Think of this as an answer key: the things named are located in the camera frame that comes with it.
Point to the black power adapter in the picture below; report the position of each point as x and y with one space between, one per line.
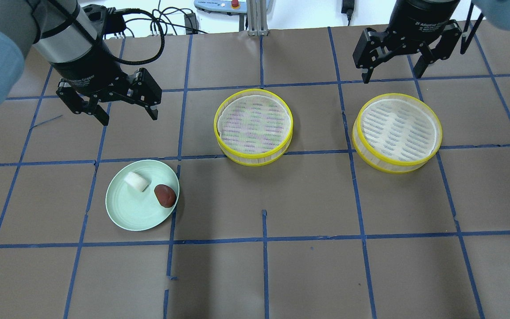
348 7

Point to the brown steamed bun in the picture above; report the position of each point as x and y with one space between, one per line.
165 195

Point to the light green plate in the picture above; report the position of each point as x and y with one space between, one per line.
135 211

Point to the white steamed bun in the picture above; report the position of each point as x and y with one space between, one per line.
136 181

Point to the yellow steamer basket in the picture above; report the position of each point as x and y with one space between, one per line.
253 127
396 133

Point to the teach pendant with red button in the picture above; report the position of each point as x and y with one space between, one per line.
227 7

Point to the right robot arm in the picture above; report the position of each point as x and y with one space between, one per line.
497 12

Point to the aluminium frame post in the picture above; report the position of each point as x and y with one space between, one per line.
257 11

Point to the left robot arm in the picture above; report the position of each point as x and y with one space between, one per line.
70 38

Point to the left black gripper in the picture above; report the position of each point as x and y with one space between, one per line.
87 68

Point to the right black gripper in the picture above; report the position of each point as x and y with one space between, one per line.
419 20

